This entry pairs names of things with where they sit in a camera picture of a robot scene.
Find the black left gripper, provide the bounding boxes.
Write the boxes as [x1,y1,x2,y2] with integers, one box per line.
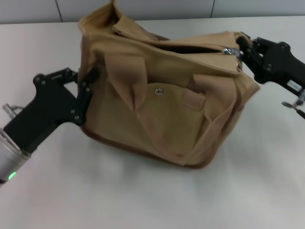
[3,67,101,154]

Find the khaki canvas food bag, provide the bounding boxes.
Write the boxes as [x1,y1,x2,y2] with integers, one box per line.
[78,0,261,170]

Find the right gripper cable with plug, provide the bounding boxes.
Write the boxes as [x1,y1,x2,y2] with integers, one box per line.
[282,89,305,120]

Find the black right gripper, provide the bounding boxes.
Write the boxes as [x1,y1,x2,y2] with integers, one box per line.
[236,36,305,93]

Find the gripper cable with plug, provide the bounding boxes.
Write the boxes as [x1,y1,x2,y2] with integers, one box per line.
[282,89,305,120]
[2,103,24,118]

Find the left gripper cable with plug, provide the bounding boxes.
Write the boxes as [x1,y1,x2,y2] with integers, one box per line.
[2,103,24,118]

